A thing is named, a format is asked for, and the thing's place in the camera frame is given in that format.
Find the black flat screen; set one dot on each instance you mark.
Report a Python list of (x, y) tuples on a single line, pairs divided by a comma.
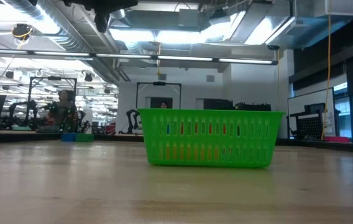
[(218, 104)]

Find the white board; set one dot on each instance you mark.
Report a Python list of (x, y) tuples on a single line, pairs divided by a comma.
[(300, 99)]

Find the pink tray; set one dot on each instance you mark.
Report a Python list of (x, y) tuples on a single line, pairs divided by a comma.
[(336, 139)]

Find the large silver air duct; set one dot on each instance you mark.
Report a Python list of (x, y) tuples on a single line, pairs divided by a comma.
[(316, 28)]

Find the red bin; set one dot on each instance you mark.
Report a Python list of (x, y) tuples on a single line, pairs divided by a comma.
[(111, 129)]

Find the blue toy brick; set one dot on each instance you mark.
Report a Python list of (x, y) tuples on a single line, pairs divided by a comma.
[(68, 137)]

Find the person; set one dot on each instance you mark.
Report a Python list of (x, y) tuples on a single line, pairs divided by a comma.
[(63, 115), (164, 105)]

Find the black perforated cart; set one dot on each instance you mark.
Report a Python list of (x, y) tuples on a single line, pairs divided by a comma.
[(310, 127)]

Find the long linear ceiling light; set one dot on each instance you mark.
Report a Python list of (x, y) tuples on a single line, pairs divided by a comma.
[(179, 58)]

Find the black lab robot arm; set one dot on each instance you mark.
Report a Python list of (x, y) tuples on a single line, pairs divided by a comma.
[(130, 119), (33, 118)]

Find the black equipment case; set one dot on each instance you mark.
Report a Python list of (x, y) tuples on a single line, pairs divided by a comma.
[(252, 107)]

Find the green plastic basket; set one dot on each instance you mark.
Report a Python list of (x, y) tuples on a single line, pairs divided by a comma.
[(210, 115)]

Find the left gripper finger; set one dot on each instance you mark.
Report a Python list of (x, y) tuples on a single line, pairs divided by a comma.
[(123, 3)]

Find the green toy brick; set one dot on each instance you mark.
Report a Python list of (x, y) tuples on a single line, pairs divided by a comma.
[(85, 137)]

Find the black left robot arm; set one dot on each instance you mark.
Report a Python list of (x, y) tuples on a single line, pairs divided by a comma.
[(80, 2)]

